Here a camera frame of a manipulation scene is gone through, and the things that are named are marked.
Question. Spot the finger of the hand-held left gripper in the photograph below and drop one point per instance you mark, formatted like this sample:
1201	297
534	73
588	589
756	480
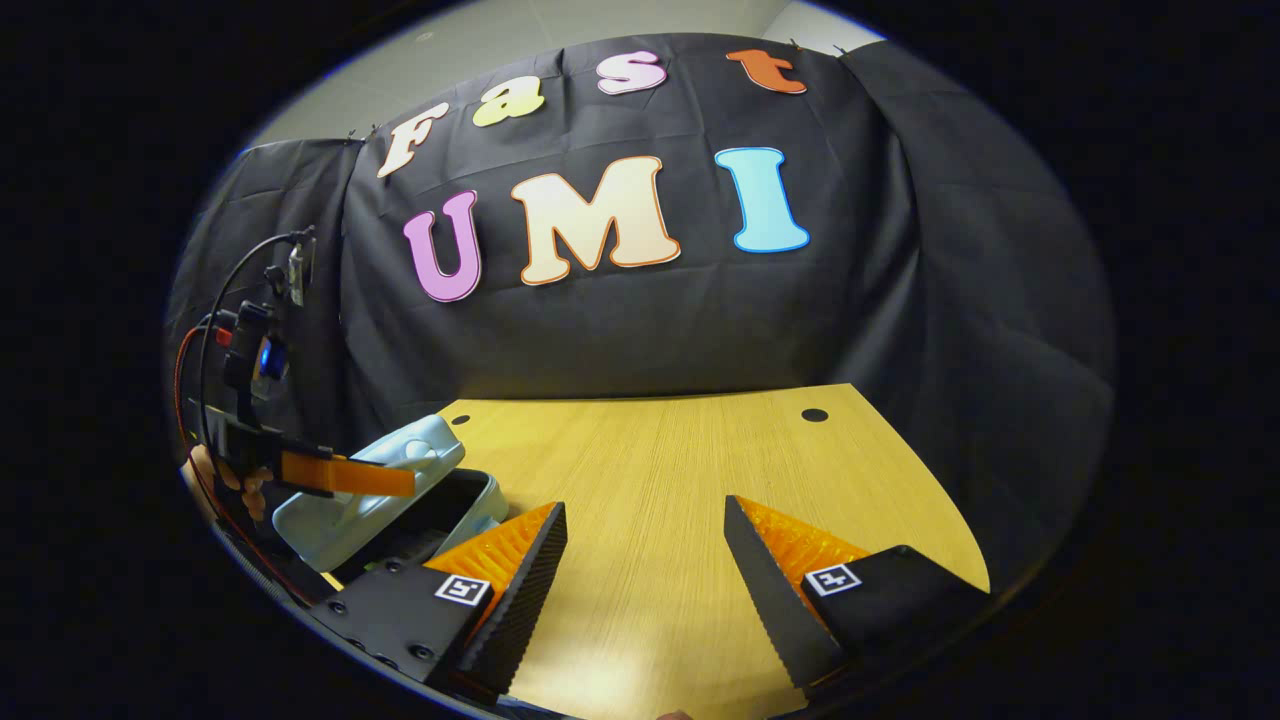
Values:
350	477

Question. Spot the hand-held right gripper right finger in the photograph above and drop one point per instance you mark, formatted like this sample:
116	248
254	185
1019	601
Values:
770	600

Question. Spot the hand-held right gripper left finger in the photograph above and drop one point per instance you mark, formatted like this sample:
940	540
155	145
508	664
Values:
530	595

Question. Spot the light blue suitcase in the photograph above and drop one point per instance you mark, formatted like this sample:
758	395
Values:
340	520

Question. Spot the black backdrop cloth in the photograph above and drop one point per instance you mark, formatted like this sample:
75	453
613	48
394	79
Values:
900	300

